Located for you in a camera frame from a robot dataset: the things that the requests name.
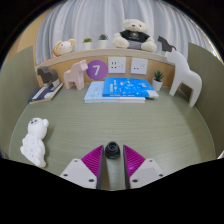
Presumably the grey white curtain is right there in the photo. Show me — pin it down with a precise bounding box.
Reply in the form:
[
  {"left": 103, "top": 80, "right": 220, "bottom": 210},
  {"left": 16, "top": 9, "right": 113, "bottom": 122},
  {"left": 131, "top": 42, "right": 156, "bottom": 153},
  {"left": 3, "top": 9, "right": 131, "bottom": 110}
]
[{"left": 34, "top": 0, "right": 201, "bottom": 64}]

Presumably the small black charger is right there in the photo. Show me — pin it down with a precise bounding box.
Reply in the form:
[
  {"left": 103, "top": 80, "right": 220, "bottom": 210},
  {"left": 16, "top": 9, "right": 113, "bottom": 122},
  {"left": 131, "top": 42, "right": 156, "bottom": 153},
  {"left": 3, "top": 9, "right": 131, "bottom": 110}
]
[{"left": 104, "top": 141, "right": 121, "bottom": 160}]

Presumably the white bear-shaped power strip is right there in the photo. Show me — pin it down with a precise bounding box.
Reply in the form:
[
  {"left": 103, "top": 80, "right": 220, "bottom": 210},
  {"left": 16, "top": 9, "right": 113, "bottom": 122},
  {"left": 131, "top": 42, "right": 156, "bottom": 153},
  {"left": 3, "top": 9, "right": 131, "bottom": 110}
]
[{"left": 19, "top": 117, "right": 50, "bottom": 168}]

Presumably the wooden ledge shelf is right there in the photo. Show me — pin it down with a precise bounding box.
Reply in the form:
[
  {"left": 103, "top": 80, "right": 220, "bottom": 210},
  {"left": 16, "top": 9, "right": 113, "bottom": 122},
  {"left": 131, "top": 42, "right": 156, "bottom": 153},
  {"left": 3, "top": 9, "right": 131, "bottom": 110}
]
[{"left": 34, "top": 48, "right": 176, "bottom": 88}]

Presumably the cream and orange plush toy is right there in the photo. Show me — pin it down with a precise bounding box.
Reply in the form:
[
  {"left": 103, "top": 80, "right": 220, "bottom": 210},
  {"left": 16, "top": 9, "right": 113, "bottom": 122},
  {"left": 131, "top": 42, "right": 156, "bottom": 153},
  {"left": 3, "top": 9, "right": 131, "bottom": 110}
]
[{"left": 43, "top": 38, "right": 77, "bottom": 62}]

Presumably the green desk partition panel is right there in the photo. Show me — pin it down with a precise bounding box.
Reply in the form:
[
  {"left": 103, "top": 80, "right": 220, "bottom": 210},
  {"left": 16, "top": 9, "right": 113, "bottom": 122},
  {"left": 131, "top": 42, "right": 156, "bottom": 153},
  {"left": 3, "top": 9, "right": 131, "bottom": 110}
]
[
  {"left": 0, "top": 45, "right": 39, "bottom": 158},
  {"left": 187, "top": 42, "right": 224, "bottom": 131}
]

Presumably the small potted plant white pot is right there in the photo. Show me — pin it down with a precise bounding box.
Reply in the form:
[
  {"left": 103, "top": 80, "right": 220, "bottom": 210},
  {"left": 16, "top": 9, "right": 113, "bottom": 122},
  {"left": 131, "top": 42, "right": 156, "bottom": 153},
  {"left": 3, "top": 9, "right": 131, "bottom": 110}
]
[
  {"left": 97, "top": 33, "right": 109, "bottom": 50},
  {"left": 151, "top": 69, "right": 165, "bottom": 93},
  {"left": 82, "top": 37, "right": 93, "bottom": 51}
]

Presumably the cream teddy bear black shirt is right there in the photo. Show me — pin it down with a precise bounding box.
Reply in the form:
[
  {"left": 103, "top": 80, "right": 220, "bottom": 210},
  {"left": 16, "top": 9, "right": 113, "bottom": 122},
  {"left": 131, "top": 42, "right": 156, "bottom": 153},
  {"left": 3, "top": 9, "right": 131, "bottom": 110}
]
[{"left": 111, "top": 18, "right": 158, "bottom": 53}]

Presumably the white wall socket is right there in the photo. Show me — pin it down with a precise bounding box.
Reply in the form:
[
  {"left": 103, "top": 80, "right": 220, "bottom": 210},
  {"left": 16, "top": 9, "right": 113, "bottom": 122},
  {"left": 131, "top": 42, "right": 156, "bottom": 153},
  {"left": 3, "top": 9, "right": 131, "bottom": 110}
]
[{"left": 107, "top": 56, "right": 127, "bottom": 75}]

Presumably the light blue book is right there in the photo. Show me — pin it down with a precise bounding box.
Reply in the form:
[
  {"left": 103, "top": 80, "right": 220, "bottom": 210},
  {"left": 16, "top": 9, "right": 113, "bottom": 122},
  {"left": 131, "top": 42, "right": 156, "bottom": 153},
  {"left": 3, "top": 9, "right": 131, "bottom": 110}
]
[{"left": 83, "top": 80, "right": 160, "bottom": 104}]

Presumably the small dark horse figure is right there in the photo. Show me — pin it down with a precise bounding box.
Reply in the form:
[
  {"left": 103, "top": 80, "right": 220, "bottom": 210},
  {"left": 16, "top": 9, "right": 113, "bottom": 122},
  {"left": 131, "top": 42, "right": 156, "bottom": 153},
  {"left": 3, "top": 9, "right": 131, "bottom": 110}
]
[{"left": 157, "top": 35, "right": 178, "bottom": 54}]

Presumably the grey horse figure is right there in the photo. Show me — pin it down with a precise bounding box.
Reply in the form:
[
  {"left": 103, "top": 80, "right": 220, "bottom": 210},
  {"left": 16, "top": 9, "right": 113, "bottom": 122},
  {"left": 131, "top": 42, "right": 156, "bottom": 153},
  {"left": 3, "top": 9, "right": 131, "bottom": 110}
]
[{"left": 36, "top": 65, "right": 60, "bottom": 88}]

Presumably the pink horse figure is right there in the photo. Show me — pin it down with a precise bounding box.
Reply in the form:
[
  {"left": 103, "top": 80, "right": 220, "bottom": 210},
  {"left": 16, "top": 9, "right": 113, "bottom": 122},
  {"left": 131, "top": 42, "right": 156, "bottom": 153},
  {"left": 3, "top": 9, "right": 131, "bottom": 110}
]
[{"left": 63, "top": 59, "right": 89, "bottom": 91}]

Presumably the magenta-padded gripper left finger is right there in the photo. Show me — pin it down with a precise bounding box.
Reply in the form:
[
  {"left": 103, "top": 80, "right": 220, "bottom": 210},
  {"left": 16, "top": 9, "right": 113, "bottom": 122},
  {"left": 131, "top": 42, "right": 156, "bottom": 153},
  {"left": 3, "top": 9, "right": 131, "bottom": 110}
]
[{"left": 59, "top": 144, "right": 105, "bottom": 190}]

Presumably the large white horse figure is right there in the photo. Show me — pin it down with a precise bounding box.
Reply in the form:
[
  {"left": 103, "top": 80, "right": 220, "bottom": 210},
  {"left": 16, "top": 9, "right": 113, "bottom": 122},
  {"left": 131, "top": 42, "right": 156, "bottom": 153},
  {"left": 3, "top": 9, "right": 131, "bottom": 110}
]
[{"left": 165, "top": 50, "right": 203, "bottom": 108}]

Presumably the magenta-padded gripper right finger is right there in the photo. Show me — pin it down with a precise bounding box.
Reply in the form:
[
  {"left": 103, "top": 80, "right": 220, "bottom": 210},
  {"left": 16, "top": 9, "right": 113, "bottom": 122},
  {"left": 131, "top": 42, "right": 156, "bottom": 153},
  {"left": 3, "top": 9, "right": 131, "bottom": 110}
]
[{"left": 122, "top": 144, "right": 165, "bottom": 190}]

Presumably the bright blue book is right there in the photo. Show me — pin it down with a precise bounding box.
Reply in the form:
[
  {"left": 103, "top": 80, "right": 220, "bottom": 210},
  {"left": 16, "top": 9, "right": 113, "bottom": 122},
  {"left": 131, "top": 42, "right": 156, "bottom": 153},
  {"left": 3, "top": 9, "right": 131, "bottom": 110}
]
[{"left": 102, "top": 77, "right": 157, "bottom": 99}]

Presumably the navy blue book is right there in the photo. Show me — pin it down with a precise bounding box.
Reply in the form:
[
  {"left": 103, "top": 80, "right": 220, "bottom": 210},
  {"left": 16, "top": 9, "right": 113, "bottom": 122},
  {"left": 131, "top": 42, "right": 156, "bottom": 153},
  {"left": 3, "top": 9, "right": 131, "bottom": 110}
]
[{"left": 27, "top": 81, "right": 64, "bottom": 105}]

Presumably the round purple number sign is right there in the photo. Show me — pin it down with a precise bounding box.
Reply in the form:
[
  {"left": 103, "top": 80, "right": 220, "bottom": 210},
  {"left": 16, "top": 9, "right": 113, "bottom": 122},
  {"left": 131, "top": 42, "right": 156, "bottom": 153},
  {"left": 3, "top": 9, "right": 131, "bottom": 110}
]
[{"left": 85, "top": 59, "right": 109, "bottom": 81}]

